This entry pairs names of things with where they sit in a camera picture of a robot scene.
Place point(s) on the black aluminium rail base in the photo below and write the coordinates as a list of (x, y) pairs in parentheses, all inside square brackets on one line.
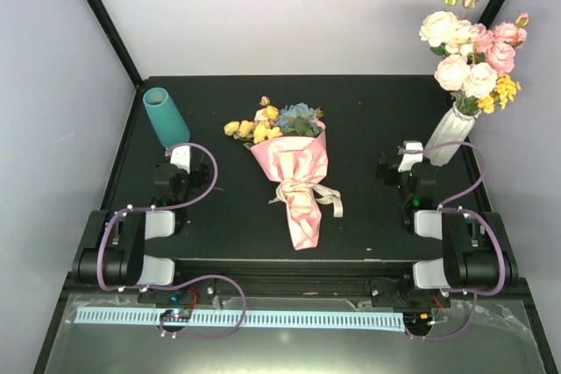
[(386, 283)]

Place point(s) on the teal conical vase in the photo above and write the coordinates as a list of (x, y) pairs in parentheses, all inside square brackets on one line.
[(167, 121)]

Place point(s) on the white ribbed vase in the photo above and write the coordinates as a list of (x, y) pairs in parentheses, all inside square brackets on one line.
[(454, 126)]

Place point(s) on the small circuit board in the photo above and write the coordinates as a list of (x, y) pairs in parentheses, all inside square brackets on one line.
[(417, 320), (175, 315)]

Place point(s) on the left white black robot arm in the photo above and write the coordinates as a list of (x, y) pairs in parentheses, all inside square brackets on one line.
[(125, 262)]

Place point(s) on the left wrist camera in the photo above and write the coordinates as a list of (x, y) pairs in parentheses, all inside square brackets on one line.
[(181, 157)]

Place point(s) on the cream printed ribbon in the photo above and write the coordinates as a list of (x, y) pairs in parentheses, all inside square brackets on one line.
[(321, 194)]

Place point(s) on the light blue slotted cable duct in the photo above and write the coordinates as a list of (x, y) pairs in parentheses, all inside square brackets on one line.
[(210, 318)]

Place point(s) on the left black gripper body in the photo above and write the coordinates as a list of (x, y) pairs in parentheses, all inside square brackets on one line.
[(198, 180)]

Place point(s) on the pink wrapping paper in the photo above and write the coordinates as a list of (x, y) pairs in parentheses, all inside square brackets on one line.
[(296, 164)]

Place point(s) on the yellow and blue flower bunch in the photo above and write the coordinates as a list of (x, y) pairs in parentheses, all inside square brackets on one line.
[(269, 123)]

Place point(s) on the right small circuit board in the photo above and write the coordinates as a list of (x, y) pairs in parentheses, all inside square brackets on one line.
[(417, 320)]

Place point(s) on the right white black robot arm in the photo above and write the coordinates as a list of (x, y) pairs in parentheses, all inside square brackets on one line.
[(476, 254)]

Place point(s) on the left black frame post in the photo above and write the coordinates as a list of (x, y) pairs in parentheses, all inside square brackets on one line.
[(112, 35)]

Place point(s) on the left small circuit board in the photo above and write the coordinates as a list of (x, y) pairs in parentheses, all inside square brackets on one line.
[(175, 315)]

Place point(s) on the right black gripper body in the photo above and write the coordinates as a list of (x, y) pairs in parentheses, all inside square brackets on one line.
[(390, 171)]

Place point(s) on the pink and white rose bouquet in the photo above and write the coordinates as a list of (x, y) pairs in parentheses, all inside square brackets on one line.
[(475, 61)]

